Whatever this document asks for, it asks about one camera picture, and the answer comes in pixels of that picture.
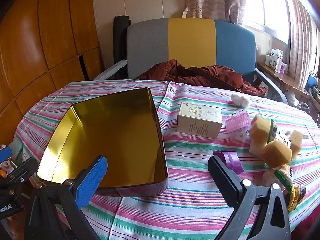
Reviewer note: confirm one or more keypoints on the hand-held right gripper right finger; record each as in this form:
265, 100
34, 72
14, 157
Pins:
223, 180

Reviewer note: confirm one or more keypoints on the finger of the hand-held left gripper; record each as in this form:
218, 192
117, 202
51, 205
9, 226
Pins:
25, 166
5, 154

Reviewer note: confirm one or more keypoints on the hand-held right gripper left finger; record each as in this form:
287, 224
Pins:
91, 180

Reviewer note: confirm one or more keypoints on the purple ribbon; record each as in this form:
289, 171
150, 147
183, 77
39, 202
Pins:
230, 158

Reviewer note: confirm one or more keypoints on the gold tin box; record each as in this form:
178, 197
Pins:
112, 135

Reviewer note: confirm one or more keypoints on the pink hair roller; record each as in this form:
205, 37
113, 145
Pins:
236, 122

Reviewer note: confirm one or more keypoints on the green-edged cracker packet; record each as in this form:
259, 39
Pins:
283, 177
281, 135

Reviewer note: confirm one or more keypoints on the white carton box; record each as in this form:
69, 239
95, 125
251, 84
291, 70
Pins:
200, 120

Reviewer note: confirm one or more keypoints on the yellow mesh scrubber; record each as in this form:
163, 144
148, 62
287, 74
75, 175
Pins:
295, 196

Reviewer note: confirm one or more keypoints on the white cotton balls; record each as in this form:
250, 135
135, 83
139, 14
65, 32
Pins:
240, 99

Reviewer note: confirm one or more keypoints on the striped tablecloth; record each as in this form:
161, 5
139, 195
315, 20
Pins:
187, 205

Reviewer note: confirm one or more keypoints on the pale pink soft item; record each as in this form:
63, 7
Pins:
268, 177

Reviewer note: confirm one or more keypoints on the rust brown cloth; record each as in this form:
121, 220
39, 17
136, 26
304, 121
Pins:
200, 76

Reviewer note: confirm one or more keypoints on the wooden window shelf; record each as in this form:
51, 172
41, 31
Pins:
282, 78

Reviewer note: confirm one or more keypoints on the wooden wardrobe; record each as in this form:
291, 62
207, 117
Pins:
45, 42

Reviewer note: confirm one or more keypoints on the black rolled mat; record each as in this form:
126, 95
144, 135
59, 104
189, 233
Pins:
120, 42

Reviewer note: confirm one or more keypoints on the grey yellow blue chair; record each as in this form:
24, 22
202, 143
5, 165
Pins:
190, 40

